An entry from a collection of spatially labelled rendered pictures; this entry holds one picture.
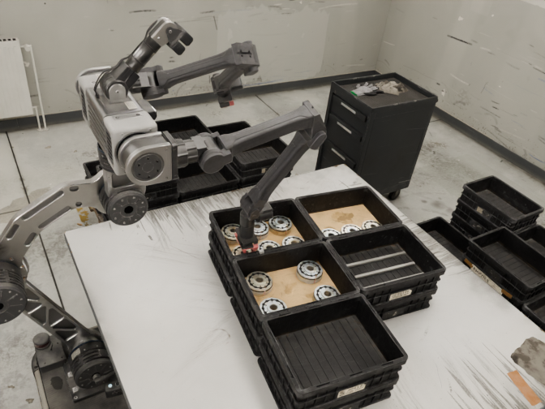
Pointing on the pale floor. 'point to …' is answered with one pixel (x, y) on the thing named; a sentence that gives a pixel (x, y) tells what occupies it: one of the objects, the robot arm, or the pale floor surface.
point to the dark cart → (376, 131)
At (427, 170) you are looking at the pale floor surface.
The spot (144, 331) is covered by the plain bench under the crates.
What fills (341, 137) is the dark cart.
